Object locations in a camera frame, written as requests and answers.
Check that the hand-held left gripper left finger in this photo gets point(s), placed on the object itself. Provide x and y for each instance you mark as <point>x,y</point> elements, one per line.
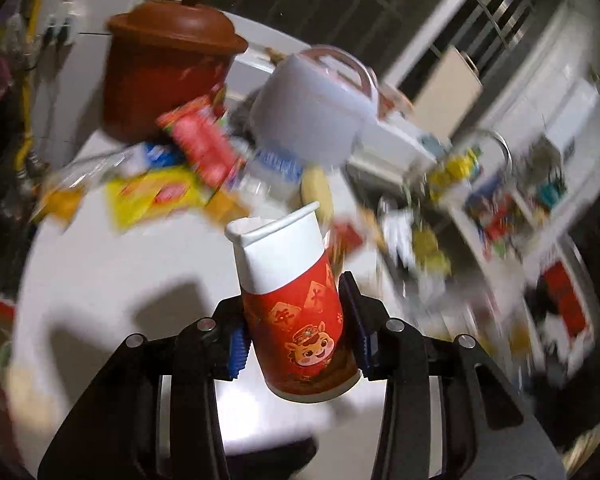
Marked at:
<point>237,355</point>

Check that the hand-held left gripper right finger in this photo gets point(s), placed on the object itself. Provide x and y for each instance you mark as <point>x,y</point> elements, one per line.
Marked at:
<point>362,345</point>

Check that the red and white paper cup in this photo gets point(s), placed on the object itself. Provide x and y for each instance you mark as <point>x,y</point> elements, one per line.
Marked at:
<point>290,320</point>

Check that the yellow snack packet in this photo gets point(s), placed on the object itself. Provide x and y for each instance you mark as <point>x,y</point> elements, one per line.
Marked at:
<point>150,195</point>

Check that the white shelf with colourful items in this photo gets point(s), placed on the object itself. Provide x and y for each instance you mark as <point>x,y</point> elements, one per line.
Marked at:
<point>520,240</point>

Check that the blue and white packet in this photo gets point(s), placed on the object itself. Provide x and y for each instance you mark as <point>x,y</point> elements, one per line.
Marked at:
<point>277,165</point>

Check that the white container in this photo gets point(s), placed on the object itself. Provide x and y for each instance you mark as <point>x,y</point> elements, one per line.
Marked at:
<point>395,150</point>

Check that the yellow toy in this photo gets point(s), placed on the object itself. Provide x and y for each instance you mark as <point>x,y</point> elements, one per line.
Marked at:
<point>455,170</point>

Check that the red snack packet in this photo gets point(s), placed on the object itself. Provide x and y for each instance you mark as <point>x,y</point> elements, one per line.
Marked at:
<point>200,140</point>

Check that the orange snack packet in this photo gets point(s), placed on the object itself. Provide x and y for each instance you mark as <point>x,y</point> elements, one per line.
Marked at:
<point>60,202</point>

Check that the curved metal bar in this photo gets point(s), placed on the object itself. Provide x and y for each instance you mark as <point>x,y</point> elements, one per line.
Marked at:
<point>497,142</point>

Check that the beige cutting board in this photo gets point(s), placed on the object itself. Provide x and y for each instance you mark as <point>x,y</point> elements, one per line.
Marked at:
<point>447,90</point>

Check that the red-brown pot with lid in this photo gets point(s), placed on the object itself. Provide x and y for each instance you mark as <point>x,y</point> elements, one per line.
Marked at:
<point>160,70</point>

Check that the white wall socket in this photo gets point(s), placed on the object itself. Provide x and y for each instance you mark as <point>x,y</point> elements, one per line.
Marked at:
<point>62,22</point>

